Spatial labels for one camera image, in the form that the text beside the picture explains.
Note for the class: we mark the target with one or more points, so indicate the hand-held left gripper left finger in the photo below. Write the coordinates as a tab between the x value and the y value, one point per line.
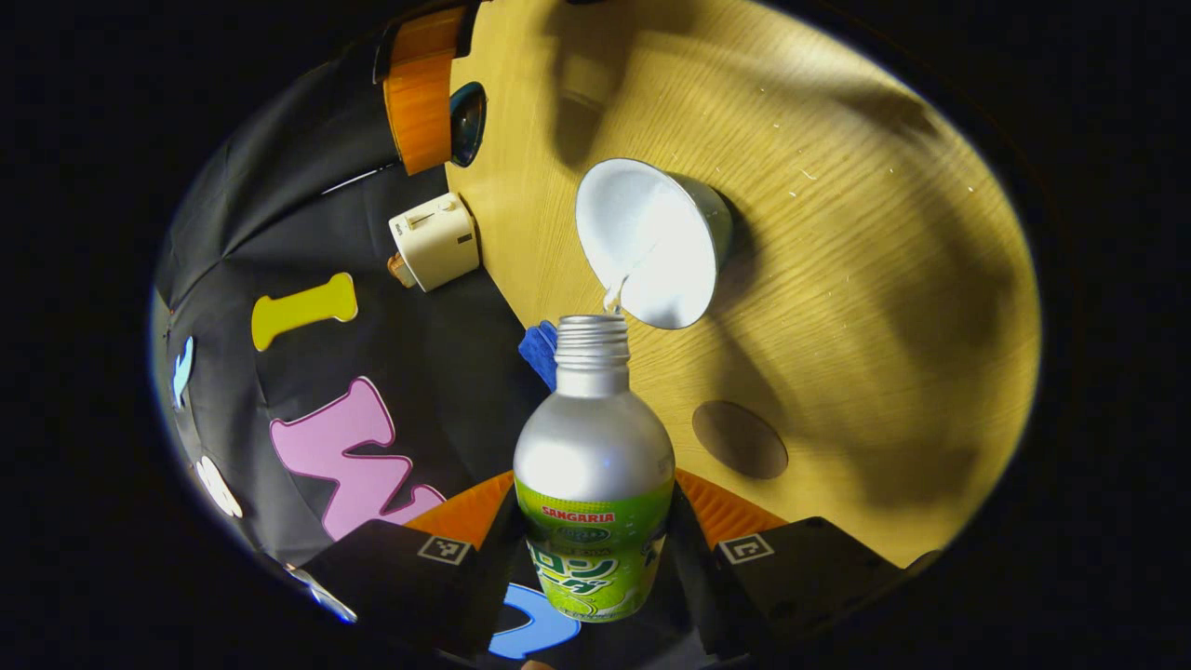
391	586

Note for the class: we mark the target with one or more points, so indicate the brown round coaster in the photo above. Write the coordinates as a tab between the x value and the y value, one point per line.
740	439

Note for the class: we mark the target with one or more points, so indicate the teal teacup lid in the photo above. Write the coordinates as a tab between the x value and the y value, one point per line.
468	121

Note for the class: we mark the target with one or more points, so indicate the white toaster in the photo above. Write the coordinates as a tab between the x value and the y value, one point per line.
437	242

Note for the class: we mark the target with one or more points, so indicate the brown bread slice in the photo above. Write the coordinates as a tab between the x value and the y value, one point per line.
400	271

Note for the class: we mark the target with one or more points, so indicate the blue folded towel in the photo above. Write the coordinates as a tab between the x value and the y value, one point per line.
540	354

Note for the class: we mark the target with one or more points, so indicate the silver green water bottle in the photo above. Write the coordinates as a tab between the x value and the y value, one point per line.
595	447

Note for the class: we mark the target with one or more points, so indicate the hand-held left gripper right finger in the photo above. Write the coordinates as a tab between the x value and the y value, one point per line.
809	577

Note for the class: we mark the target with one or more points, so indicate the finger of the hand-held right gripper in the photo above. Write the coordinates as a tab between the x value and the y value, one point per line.
419	102

